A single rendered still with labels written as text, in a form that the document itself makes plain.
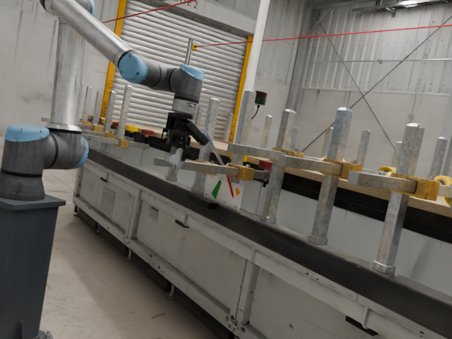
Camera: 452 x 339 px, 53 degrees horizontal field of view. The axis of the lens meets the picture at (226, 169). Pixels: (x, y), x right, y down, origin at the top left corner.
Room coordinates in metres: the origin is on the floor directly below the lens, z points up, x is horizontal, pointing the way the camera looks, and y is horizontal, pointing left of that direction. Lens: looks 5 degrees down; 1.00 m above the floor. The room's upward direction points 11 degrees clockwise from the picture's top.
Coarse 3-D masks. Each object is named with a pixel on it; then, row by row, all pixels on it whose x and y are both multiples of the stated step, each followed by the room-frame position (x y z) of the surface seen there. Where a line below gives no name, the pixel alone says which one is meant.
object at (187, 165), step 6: (186, 162) 1.64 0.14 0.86; (192, 162) 1.66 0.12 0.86; (180, 168) 1.63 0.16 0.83; (186, 168) 1.64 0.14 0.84; (192, 168) 1.66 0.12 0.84; (198, 168) 1.67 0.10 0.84; (204, 168) 1.69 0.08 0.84; (210, 168) 1.70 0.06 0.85; (216, 168) 1.72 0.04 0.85; (222, 168) 1.73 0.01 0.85; (228, 168) 1.75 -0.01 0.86; (234, 168) 1.77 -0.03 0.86; (228, 174) 1.75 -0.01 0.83; (234, 174) 1.77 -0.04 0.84; (258, 174) 1.84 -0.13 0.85; (264, 174) 1.86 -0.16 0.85; (264, 180) 1.88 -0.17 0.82
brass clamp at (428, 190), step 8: (392, 176) 1.23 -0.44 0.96; (400, 176) 1.21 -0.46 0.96; (408, 176) 1.19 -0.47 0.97; (416, 184) 1.17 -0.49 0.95; (424, 184) 1.15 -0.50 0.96; (432, 184) 1.15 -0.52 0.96; (400, 192) 1.20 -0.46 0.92; (408, 192) 1.18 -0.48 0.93; (416, 192) 1.17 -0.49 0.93; (424, 192) 1.15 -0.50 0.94; (432, 192) 1.16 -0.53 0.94
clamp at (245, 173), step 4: (228, 164) 1.84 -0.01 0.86; (232, 164) 1.82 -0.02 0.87; (240, 168) 1.77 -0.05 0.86; (244, 168) 1.75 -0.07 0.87; (248, 168) 1.76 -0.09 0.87; (252, 168) 1.79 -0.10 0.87; (240, 172) 1.77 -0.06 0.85; (244, 172) 1.75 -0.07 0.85; (248, 172) 1.76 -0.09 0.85; (252, 172) 1.78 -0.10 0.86; (232, 176) 1.81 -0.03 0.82; (236, 176) 1.79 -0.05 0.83; (240, 176) 1.77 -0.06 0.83; (244, 176) 1.76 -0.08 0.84; (248, 176) 1.77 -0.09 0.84; (252, 176) 1.78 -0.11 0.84; (248, 180) 1.77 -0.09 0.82
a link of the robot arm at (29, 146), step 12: (12, 132) 1.68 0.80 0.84; (24, 132) 1.68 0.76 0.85; (36, 132) 1.70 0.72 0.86; (48, 132) 1.77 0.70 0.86; (12, 144) 1.67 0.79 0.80; (24, 144) 1.68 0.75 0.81; (36, 144) 1.70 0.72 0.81; (48, 144) 1.76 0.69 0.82; (12, 156) 1.67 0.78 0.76; (24, 156) 1.68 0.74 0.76; (36, 156) 1.71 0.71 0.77; (48, 156) 1.76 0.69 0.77; (12, 168) 1.67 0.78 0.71; (24, 168) 1.68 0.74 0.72; (36, 168) 1.71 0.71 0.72; (48, 168) 1.81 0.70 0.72
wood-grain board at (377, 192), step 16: (144, 128) 3.20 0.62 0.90; (160, 128) 4.09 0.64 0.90; (192, 144) 2.52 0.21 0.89; (224, 144) 3.16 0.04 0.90; (256, 160) 2.06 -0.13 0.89; (304, 176) 1.80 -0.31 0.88; (320, 176) 1.74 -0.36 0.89; (368, 192) 1.55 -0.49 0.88; (384, 192) 1.50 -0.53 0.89; (416, 208) 1.40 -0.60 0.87; (432, 208) 1.36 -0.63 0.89; (448, 208) 1.32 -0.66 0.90
